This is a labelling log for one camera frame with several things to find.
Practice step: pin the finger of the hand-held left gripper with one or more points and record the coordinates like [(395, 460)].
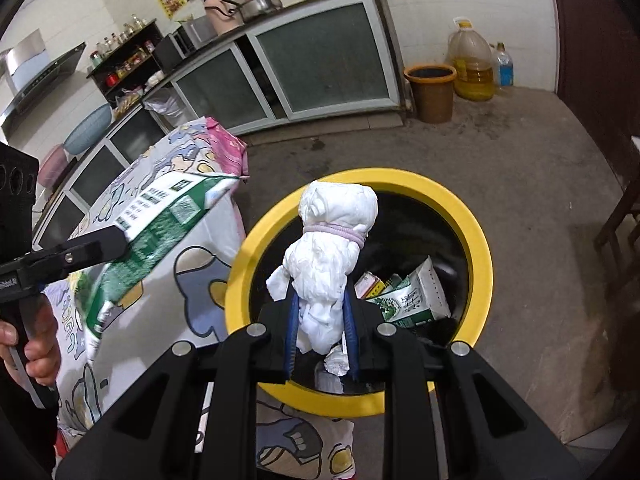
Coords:
[(85, 250)]

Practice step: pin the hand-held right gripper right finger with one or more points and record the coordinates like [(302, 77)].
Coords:
[(351, 337)]

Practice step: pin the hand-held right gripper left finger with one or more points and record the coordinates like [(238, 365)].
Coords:
[(292, 342)]

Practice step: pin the red and yellow carton box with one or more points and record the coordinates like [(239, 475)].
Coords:
[(370, 285)]

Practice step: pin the green and white milk carton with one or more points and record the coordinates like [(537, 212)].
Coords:
[(415, 300), (150, 230)]

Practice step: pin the yellow rimmed black trash bin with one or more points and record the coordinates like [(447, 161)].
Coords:
[(240, 285)]

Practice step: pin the white bundle with purple band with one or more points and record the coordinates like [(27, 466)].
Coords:
[(325, 260)]

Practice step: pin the person's left forearm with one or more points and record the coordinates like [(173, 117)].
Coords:
[(20, 435)]

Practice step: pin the person's left hand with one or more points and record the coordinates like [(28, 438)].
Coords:
[(45, 345)]

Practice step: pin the crumpled white paper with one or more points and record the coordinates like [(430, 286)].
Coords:
[(336, 362)]

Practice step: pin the pink plastic basin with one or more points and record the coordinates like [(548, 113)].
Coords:
[(52, 165)]

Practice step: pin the low cabinet with glass doors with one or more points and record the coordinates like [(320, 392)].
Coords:
[(100, 170)]

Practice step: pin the blue plastic basin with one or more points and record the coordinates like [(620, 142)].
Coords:
[(90, 130)]

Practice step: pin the cartoon printed blanket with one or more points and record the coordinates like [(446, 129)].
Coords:
[(200, 270)]

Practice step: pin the steel range hood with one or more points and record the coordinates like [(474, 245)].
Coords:
[(40, 72)]

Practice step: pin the clear plastic food bag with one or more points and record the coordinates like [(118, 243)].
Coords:
[(127, 102)]

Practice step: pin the black shelf with jars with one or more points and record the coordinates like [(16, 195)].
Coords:
[(125, 67)]

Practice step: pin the pink printed cloth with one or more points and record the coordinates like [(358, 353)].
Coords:
[(230, 150)]

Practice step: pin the black microwave oven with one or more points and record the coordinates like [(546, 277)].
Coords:
[(172, 52)]

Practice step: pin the brown plastic bucket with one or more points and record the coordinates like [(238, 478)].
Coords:
[(430, 100)]

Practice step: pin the pink thermos kettle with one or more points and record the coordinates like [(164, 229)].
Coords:
[(220, 12)]

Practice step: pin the long cabinet with glass doors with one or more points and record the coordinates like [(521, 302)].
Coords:
[(320, 60)]

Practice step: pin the wooden chair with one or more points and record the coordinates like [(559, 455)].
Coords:
[(617, 230)]

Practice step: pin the large cooking oil bottle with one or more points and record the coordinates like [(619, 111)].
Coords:
[(470, 70)]

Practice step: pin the metal cooking pot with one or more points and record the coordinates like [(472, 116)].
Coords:
[(260, 5)]

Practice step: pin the blue liquid plastic bottle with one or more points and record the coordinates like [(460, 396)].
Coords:
[(504, 67)]

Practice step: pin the dark wooden door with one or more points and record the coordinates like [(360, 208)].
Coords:
[(600, 60)]

